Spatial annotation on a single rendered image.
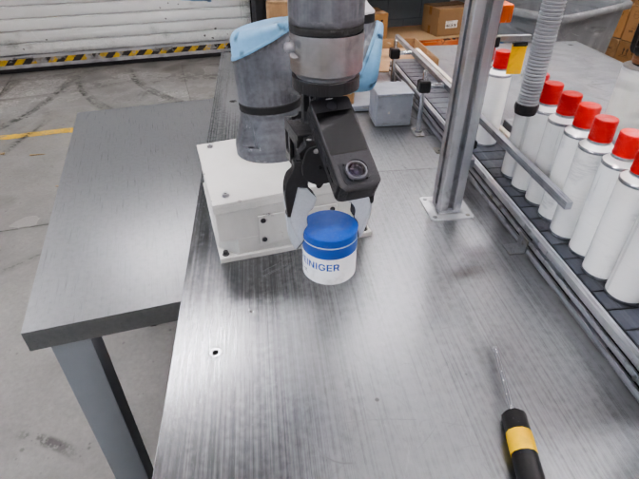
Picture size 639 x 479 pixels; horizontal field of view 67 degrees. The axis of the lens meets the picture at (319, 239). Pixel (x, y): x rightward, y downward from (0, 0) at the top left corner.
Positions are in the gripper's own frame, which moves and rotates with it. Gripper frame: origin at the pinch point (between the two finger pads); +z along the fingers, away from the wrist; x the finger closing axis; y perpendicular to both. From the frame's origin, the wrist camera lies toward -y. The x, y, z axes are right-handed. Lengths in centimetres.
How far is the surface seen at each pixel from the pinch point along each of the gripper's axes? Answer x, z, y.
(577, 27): -212, 29, 190
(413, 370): -8.7, 16.8, -10.1
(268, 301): 7.0, 16.9, 8.7
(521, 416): -16.5, 14.0, -21.8
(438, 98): -55, 12, 70
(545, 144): -44.1, 0.2, 15.1
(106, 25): 62, 66, 458
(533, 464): -14.2, 14.0, -27.1
